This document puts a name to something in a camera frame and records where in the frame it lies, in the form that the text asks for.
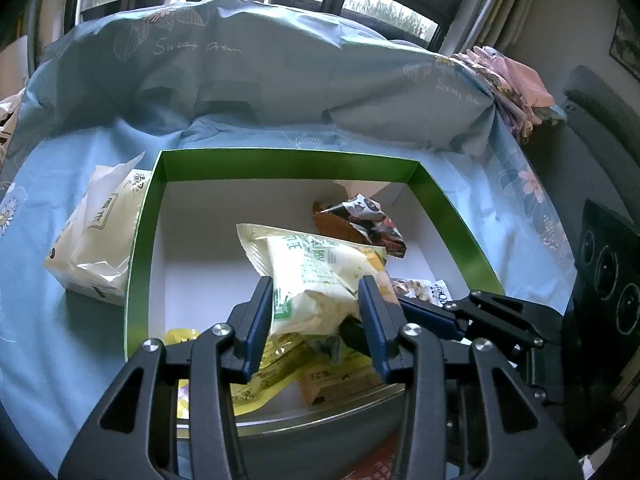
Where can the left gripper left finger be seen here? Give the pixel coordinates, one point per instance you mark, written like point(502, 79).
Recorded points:
point(132, 431)

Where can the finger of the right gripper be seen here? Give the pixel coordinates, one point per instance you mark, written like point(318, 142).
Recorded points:
point(507, 320)
point(437, 320)

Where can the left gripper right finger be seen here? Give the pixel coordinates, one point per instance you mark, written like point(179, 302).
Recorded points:
point(465, 403)

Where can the white blue striped snack bag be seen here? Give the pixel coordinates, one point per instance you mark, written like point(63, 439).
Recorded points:
point(436, 292)

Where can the red mushroom snack bag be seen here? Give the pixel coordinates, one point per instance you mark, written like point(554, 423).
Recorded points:
point(359, 220)

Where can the pale yellow chips bag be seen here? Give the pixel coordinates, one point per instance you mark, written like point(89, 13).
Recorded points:
point(315, 277)

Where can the orange tan snack bag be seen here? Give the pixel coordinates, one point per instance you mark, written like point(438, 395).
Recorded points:
point(325, 382)

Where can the yellow snack packet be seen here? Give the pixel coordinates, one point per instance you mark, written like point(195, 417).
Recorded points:
point(287, 358)

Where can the green cardboard box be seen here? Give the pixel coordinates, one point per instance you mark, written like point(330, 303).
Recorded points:
point(188, 269)

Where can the grey chair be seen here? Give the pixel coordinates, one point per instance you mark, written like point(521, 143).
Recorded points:
point(591, 155)

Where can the white tissue pack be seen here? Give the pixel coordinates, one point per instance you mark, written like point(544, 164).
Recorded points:
point(91, 254)

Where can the pink floral cloth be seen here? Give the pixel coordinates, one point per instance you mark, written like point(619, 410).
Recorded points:
point(522, 98)

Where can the light blue floral bedsheet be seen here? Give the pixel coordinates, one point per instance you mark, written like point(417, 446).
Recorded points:
point(233, 73)

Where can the black camera box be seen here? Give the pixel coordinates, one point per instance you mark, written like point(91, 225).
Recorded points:
point(610, 279)

